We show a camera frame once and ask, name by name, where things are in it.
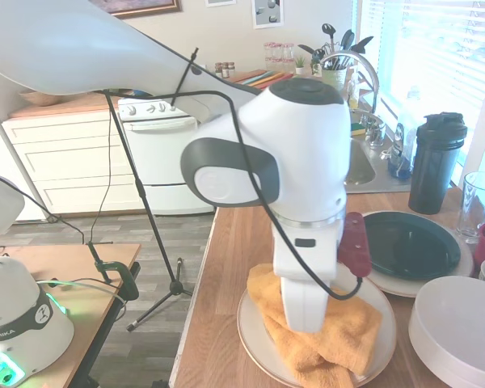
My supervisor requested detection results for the dark green plate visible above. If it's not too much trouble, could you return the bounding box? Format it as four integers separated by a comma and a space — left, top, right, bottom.
361, 211, 463, 281

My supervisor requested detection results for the pale green utensil crock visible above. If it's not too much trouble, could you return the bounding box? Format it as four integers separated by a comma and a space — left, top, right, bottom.
321, 66, 348, 93

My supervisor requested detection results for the thin green cable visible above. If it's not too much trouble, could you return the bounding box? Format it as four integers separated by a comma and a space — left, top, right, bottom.
36, 277, 128, 313

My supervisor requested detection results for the black spatula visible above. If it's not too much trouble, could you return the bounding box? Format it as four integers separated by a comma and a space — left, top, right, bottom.
352, 36, 375, 57

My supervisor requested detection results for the yellow cloth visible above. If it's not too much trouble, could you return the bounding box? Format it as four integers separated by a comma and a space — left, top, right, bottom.
247, 263, 383, 388

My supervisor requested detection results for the white drawer cabinet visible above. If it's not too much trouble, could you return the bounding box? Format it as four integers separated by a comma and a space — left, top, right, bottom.
1, 107, 126, 224

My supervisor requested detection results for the white dinner plate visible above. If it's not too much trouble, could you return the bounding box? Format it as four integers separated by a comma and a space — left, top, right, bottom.
236, 264, 398, 388

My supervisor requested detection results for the clear drinking glass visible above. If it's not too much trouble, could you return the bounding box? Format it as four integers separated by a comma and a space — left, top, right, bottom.
456, 171, 485, 245

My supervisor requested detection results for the white bowl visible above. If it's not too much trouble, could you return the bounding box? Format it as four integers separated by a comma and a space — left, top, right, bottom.
407, 276, 485, 375
410, 323, 485, 388

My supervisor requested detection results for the white stove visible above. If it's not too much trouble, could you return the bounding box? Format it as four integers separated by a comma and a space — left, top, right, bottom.
116, 95, 218, 217

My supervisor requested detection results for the maroon wrist camera mount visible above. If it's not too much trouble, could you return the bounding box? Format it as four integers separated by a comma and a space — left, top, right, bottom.
338, 212, 373, 280

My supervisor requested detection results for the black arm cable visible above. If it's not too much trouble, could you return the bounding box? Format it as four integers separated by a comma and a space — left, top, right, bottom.
0, 47, 365, 302

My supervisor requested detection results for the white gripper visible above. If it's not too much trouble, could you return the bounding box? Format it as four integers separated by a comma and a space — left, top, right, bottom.
280, 276, 334, 335

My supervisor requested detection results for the black slotted spoon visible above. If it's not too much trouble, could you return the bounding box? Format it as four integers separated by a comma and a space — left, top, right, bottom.
322, 23, 338, 57

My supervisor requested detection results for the dark C-clamp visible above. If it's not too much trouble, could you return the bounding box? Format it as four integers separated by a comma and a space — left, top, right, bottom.
86, 240, 141, 302

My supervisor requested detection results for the black shaker bottle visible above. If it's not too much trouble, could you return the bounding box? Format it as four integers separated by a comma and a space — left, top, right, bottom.
407, 112, 469, 216

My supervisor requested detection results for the clear dish soap bottle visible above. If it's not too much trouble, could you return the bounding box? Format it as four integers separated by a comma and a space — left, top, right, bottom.
387, 86, 424, 180

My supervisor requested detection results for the small yellow soap bottle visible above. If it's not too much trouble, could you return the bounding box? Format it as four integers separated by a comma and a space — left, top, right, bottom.
346, 68, 361, 111

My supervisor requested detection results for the chrome gooseneck faucet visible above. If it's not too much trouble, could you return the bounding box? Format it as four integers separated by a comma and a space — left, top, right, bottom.
320, 51, 386, 122

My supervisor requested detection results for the grey photo poster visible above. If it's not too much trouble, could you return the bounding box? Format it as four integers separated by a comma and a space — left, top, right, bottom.
252, 0, 285, 30

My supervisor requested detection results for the wooden fruit bowl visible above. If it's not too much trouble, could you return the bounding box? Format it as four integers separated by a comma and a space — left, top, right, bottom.
18, 91, 65, 108

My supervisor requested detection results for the narrow wooden cutting board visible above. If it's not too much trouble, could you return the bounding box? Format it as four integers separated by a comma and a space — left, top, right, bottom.
225, 69, 268, 87

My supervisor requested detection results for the chrome faucet handle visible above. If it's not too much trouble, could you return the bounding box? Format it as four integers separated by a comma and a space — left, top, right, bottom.
362, 114, 387, 149

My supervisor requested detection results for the stainless steel double sink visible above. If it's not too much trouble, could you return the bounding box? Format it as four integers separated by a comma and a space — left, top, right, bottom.
342, 135, 414, 195

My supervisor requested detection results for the framed picture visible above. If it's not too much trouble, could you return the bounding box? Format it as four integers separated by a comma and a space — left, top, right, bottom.
108, 0, 183, 21

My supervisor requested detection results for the black tripod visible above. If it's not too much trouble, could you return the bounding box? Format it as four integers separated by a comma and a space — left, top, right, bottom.
102, 89, 196, 333

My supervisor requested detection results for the trailing green plant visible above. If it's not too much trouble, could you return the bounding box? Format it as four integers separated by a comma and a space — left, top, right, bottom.
308, 48, 323, 78

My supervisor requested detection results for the orange knife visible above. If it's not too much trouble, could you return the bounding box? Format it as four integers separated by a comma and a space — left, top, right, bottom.
252, 73, 282, 88

